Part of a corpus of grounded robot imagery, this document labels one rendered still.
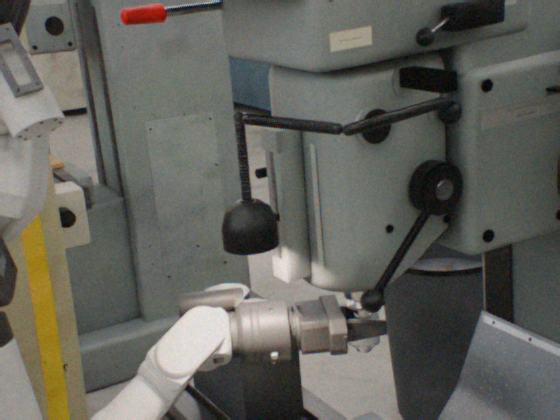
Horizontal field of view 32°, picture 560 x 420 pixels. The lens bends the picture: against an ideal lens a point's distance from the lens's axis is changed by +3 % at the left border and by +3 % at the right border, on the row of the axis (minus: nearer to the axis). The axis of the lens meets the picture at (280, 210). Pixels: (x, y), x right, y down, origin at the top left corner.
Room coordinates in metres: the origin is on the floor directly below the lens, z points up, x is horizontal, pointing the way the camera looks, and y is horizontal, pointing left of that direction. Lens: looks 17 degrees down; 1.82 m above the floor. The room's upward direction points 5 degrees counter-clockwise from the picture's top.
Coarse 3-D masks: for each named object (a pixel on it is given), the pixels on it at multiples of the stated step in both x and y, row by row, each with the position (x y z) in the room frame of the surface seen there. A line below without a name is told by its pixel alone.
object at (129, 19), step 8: (136, 8) 1.23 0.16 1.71; (144, 8) 1.24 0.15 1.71; (152, 8) 1.24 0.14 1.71; (160, 8) 1.24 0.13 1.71; (168, 8) 1.26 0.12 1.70; (176, 8) 1.26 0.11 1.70; (184, 8) 1.27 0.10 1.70; (192, 8) 1.27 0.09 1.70; (200, 8) 1.28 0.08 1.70; (208, 8) 1.28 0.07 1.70; (216, 8) 1.29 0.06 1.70; (224, 8) 1.29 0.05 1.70; (128, 16) 1.22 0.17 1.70; (136, 16) 1.23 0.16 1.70; (144, 16) 1.23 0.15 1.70; (152, 16) 1.24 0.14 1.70; (160, 16) 1.24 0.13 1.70; (168, 16) 1.26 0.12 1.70; (128, 24) 1.23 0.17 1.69; (136, 24) 1.23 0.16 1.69
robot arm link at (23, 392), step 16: (0, 352) 1.10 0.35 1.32; (16, 352) 1.13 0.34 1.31; (0, 368) 1.10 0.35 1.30; (16, 368) 1.11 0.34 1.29; (0, 384) 1.09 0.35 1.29; (16, 384) 1.10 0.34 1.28; (0, 400) 1.09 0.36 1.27; (16, 400) 1.10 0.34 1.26; (32, 400) 1.12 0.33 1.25; (0, 416) 1.08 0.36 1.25; (16, 416) 1.09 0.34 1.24; (32, 416) 1.11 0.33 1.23
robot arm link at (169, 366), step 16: (192, 320) 1.22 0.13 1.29; (208, 320) 1.22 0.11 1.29; (224, 320) 1.22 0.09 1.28; (176, 336) 1.20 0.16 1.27; (192, 336) 1.20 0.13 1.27; (208, 336) 1.20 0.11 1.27; (224, 336) 1.21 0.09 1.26; (160, 352) 1.19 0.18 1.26; (176, 352) 1.19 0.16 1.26; (192, 352) 1.19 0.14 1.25; (208, 352) 1.19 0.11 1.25; (144, 368) 1.20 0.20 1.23; (160, 368) 1.18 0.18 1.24; (176, 368) 1.18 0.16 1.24; (192, 368) 1.18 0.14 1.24; (160, 384) 1.18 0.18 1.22; (176, 384) 1.17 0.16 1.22; (176, 400) 1.20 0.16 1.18
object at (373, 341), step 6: (348, 318) 1.26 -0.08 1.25; (354, 318) 1.25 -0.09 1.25; (360, 318) 1.25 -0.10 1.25; (366, 318) 1.25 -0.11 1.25; (372, 318) 1.25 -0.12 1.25; (348, 342) 1.27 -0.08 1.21; (354, 342) 1.26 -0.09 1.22; (360, 342) 1.25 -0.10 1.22; (366, 342) 1.25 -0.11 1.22; (372, 342) 1.25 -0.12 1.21; (378, 342) 1.26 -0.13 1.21; (360, 348) 1.25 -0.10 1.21
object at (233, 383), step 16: (208, 288) 1.70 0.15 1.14; (224, 288) 1.70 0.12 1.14; (224, 368) 1.57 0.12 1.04; (240, 368) 1.51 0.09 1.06; (256, 368) 1.52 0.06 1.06; (272, 368) 1.54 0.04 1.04; (288, 368) 1.55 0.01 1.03; (208, 384) 1.63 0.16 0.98; (224, 384) 1.57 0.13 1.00; (240, 384) 1.51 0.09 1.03; (256, 384) 1.52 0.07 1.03; (272, 384) 1.53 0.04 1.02; (288, 384) 1.55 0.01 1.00; (224, 400) 1.58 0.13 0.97; (240, 400) 1.52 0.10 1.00; (256, 400) 1.52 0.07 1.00; (272, 400) 1.53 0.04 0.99; (288, 400) 1.55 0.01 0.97; (240, 416) 1.52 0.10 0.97; (256, 416) 1.52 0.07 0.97; (272, 416) 1.53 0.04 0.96; (288, 416) 1.55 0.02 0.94
